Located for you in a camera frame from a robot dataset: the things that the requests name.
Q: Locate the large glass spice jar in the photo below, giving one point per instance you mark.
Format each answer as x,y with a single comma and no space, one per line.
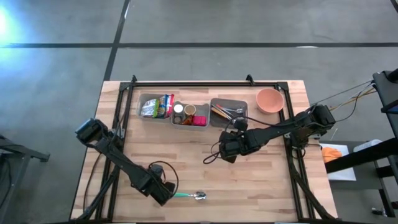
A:
190,109

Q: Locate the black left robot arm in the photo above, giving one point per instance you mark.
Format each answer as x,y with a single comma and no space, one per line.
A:
121,161

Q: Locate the white labelled spice jar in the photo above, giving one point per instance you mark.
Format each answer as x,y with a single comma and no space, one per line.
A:
178,108

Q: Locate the black aluminium rig frame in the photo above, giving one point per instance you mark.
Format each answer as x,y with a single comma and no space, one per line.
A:
202,84

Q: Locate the lime chili shrimp ramen packet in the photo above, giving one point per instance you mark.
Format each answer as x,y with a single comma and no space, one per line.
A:
150,108

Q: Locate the blue yellow ramen packet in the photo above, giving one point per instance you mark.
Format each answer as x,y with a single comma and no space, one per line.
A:
162,106

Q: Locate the red plastic box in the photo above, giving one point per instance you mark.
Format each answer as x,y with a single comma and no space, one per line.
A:
200,120

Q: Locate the red yellow ramen packet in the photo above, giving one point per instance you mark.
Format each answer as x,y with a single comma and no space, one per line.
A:
170,104

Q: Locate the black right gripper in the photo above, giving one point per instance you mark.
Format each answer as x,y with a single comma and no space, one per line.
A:
233,146

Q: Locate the orange bowl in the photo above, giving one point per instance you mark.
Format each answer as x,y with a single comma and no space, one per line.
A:
270,100

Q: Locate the dark grey plastic bin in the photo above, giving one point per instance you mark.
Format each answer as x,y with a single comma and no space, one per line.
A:
242,104

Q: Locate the black equipment cart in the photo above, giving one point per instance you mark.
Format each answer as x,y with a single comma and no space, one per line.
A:
388,90

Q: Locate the white plastic container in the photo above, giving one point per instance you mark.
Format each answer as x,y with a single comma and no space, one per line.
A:
367,144

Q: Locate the white paper sheet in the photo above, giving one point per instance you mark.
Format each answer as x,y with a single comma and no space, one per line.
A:
345,174

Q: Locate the orange cloth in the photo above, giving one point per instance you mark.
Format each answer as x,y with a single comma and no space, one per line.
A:
331,154

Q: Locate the plain silver spoon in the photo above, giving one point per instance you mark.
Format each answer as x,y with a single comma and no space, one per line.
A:
229,113

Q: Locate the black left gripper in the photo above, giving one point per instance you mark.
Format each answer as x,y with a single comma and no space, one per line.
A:
161,191

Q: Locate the small glass spice jar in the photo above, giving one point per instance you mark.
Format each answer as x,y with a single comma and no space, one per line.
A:
178,119

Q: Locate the clear plastic bin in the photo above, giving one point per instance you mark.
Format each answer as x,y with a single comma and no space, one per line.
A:
205,126
143,118

